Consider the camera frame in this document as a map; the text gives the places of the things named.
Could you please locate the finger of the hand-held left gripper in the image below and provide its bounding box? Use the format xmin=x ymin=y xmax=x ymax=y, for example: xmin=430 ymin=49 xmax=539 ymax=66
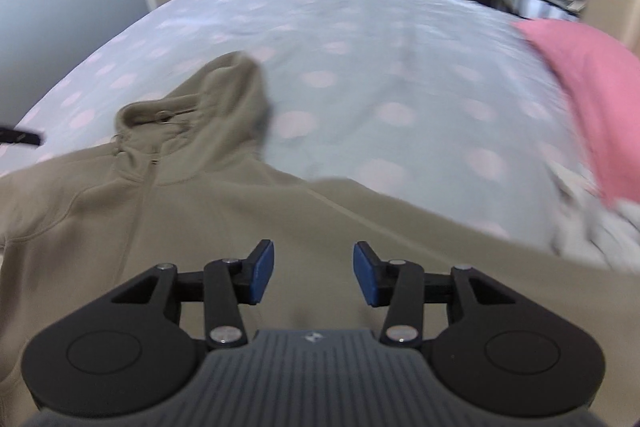
xmin=0 ymin=124 xmax=44 ymax=148

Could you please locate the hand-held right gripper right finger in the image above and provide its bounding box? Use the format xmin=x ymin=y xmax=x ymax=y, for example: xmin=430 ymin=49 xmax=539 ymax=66
xmin=352 ymin=242 xmax=522 ymax=349

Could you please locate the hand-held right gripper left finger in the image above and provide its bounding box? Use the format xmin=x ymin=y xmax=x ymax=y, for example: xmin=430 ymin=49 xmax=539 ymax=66
xmin=112 ymin=239 xmax=276 ymax=349

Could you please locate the khaki fleece hoodie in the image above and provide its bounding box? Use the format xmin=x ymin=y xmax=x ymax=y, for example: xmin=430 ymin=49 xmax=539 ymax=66
xmin=0 ymin=51 xmax=640 ymax=427

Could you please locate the bed with polka dot sheet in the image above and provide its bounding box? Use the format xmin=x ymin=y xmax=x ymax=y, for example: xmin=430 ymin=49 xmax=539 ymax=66
xmin=0 ymin=0 xmax=640 ymax=260

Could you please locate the pink pillow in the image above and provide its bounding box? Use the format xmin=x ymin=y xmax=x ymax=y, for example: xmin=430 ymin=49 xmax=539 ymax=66
xmin=514 ymin=19 xmax=640 ymax=214

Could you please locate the white low cabinet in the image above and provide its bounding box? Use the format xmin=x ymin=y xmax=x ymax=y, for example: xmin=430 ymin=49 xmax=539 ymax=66
xmin=519 ymin=0 xmax=587 ymax=22

